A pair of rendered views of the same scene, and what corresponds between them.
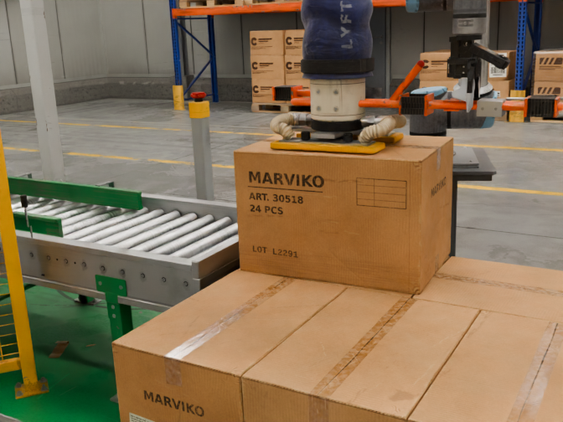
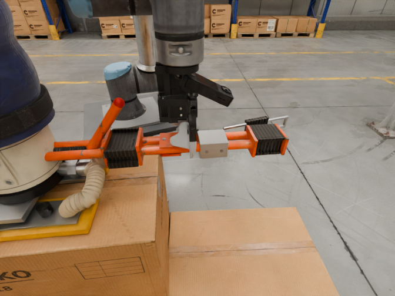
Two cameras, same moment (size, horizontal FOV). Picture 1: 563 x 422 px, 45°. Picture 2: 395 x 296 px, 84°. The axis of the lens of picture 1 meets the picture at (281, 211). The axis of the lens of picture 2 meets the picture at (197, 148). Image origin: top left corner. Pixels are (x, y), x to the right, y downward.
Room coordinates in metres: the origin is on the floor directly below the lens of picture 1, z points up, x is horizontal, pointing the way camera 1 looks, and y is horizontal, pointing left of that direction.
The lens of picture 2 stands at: (1.58, -0.33, 1.40)
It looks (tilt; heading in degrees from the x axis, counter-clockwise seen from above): 37 degrees down; 327
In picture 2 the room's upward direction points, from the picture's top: straight up
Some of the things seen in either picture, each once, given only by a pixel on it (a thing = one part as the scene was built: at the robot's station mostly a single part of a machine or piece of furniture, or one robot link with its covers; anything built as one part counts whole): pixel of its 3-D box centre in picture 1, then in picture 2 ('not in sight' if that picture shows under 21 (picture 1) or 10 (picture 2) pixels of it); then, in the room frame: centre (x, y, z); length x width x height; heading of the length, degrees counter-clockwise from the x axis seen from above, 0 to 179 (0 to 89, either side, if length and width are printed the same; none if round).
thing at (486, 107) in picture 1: (491, 107); (211, 143); (1.93, -0.60, 1.07); 0.07 x 0.07 x 0.04; 63
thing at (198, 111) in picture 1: (206, 209); not in sight; (3.06, 0.35, 0.50); 0.07 x 0.07 x 1.00; 60
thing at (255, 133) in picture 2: (541, 106); (264, 140); (1.87, -0.72, 1.08); 0.08 x 0.07 x 0.05; 63
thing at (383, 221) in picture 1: (346, 203); (74, 226); (2.16, -0.21, 0.74); 0.60 x 0.40 x 0.40; 64
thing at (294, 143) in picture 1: (326, 140); (14, 215); (2.06, -0.15, 0.97); 0.34 x 0.10 x 0.05; 63
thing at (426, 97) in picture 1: (416, 104); (124, 147); (2.03, -0.41, 1.08); 0.10 x 0.08 x 0.06; 153
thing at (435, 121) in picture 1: (430, 109); (121, 80); (2.81, -0.63, 0.96); 0.17 x 0.15 x 0.18; 73
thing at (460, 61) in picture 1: (465, 57); (178, 91); (1.97, -0.54, 1.21); 0.09 x 0.08 x 0.12; 62
